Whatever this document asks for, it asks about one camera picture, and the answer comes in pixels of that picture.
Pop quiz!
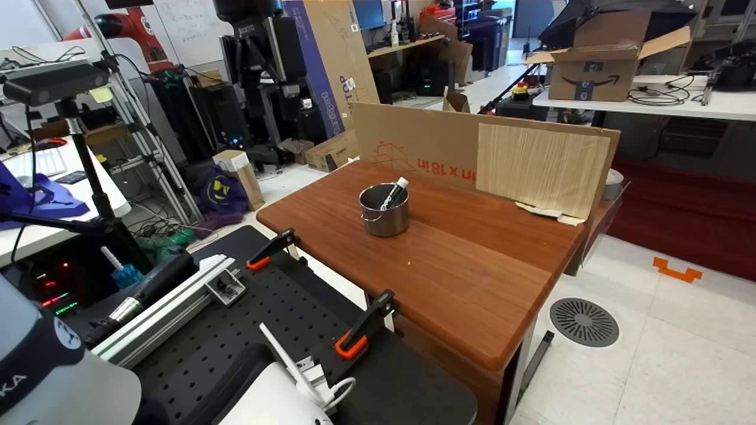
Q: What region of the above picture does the black white Expo marker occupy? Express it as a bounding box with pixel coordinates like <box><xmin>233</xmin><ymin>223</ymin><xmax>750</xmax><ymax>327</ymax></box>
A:
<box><xmin>379</xmin><ymin>177</ymin><xmax>409</xmax><ymax>212</ymax></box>

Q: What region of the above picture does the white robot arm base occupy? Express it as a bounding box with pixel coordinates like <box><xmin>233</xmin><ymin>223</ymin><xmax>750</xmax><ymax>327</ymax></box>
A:
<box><xmin>0</xmin><ymin>275</ymin><xmax>359</xmax><ymax>425</ymax></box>

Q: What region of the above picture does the wooden desk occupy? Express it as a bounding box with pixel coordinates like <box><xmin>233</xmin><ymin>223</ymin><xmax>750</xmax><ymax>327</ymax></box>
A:
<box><xmin>258</xmin><ymin>160</ymin><xmax>590</xmax><ymax>425</ymax></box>

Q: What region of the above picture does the small steel cup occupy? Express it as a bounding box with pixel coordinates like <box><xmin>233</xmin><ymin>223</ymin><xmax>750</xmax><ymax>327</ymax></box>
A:
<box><xmin>359</xmin><ymin>182</ymin><xmax>409</xmax><ymax>238</ymax></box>

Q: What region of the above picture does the corrugated cardboard backdrop sheet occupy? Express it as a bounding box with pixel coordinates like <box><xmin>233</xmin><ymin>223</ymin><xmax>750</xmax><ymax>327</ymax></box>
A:
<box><xmin>347</xmin><ymin>101</ymin><xmax>623</xmax><ymax>198</ymax></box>

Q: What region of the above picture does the black orange clamp rear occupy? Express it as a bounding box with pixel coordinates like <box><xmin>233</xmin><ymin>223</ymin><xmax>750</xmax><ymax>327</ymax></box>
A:
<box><xmin>246</xmin><ymin>229</ymin><xmax>301</xmax><ymax>271</ymax></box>

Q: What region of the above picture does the black orange clamp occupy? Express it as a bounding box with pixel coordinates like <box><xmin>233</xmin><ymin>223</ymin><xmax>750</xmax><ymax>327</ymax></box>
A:
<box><xmin>334</xmin><ymin>290</ymin><xmax>394</xmax><ymax>361</ymax></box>
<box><xmin>246</xmin><ymin>229</ymin><xmax>301</xmax><ymax>271</ymax></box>

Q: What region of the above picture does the black perforated breadboard base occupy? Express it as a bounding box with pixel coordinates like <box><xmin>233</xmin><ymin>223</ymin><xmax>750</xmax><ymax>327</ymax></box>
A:
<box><xmin>128</xmin><ymin>223</ymin><xmax>479</xmax><ymax>425</ymax></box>

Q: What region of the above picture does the black orange clamp front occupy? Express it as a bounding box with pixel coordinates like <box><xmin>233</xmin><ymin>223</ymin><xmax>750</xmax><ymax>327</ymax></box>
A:
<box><xmin>334</xmin><ymin>290</ymin><xmax>394</xmax><ymax>361</ymax></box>

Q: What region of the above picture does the small cardboard box on floor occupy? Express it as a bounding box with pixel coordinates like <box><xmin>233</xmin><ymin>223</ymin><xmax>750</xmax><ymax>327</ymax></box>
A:
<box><xmin>213</xmin><ymin>148</ymin><xmax>264</xmax><ymax>211</ymax></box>

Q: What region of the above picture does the dark purple bag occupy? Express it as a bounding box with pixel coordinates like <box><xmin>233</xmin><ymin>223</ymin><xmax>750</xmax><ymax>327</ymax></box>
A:
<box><xmin>185</xmin><ymin>160</ymin><xmax>248</xmax><ymax>215</ymax></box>

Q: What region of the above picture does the tall leaning cardboard sheet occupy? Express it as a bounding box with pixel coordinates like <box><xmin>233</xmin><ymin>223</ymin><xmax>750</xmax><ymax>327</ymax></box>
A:
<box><xmin>302</xmin><ymin>0</ymin><xmax>379</xmax><ymax>134</ymax></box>

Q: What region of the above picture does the round floor drain grate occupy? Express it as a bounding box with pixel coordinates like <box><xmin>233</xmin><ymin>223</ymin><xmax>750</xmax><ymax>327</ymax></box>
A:
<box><xmin>551</xmin><ymin>297</ymin><xmax>620</xmax><ymax>347</ymax></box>

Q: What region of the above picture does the open Amazon cardboard box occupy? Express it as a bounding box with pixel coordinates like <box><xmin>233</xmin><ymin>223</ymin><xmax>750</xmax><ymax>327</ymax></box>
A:
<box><xmin>529</xmin><ymin>7</ymin><xmax>695</xmax><ymax>101</ymax></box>

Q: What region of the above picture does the white table at right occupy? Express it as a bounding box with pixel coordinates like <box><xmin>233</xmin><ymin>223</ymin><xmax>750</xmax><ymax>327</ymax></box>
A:
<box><xmin>533</xmin><ymin>76</ymin><xmax>756</xmax><ymax>123</ymax></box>

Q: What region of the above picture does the black electronics box with lights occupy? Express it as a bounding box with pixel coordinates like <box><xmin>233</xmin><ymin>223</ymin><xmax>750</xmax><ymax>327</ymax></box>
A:
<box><xmin>3</xmin><ymin>237</ymin><xmax>151</xmax><ymax>346</ymax></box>

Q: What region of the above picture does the blue cloth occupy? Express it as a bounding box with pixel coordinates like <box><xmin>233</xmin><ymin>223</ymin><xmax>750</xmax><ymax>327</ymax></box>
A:
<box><xmin>0</xmin><ymin>166</ymin><xmax>87</xmax><ymax>229</ymax></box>

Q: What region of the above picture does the silver aluminium extrusion rail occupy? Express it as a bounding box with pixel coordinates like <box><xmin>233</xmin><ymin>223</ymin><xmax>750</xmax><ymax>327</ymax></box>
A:
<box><xmin>93</xmin><ymin>255</ymin><xmax>246</xmax><ymax>368</ymax></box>

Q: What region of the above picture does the silver metal stand frame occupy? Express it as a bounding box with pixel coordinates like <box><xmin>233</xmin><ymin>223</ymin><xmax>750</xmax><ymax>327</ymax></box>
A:
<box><xmin>73</xmin><ymin>0</ymin><xmax>201</xmax><ymax>224</ymax></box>

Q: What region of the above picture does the orange floor marker bracket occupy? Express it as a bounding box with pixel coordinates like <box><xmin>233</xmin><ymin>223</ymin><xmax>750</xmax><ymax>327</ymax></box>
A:
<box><xmin>653</xmin><ymin>258</ymin><xmax>701</xmax><ymax>284</ymax></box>

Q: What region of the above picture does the camera on black tripod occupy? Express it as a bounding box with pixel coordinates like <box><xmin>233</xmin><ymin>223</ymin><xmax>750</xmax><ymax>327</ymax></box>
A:
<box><xmin>3</xmin><ymin>62</ymin><xmax>128</xmax><ymax>261</ymax></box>

